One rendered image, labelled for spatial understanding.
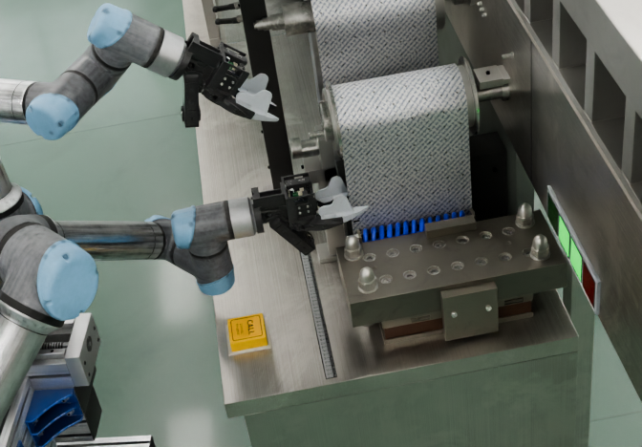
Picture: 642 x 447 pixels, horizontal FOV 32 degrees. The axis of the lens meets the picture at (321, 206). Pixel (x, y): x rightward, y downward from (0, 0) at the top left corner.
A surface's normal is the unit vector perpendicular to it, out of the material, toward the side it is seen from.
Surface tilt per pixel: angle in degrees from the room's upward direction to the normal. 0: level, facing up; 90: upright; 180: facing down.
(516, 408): 90
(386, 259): 0
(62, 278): 85
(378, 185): 90
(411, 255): 0
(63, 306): 86
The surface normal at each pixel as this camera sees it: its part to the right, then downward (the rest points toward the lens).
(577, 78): -0.12, -0.78
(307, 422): 0.14, 0.60
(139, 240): 0.79, -0.04
